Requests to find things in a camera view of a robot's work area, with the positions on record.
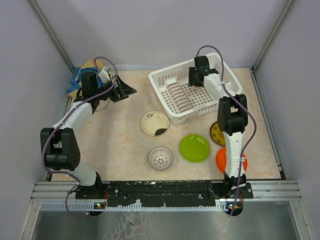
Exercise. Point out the black and yellow plate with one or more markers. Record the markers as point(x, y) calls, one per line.
point(217, 135)

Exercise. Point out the white plastic dish rack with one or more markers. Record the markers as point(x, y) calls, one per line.
point(181, 101)

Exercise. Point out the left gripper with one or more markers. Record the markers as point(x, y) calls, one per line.
point(124, 90)

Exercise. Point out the cream plate with black marks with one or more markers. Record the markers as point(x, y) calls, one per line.
point(154, 123)

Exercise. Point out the blue and yellow cloth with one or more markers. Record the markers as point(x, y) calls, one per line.
point(76, 80)

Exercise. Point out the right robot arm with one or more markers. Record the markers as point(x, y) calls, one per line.
point(232, 119)

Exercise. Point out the aluminium frame rail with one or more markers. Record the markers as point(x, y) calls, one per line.
point(56, 196)

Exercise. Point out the white patterned small bowl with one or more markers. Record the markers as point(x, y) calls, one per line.
point(160, 158)

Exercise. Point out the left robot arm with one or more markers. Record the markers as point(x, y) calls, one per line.
point(60, 152)

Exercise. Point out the green plate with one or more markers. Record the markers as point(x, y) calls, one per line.
point(194, 148)

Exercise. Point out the black mounting base plate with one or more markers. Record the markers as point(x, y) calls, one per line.
point(172, 193)

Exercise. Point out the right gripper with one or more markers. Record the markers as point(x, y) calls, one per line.
point(191, 81)

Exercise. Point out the orange plate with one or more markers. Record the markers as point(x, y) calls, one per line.
point(221, 160)

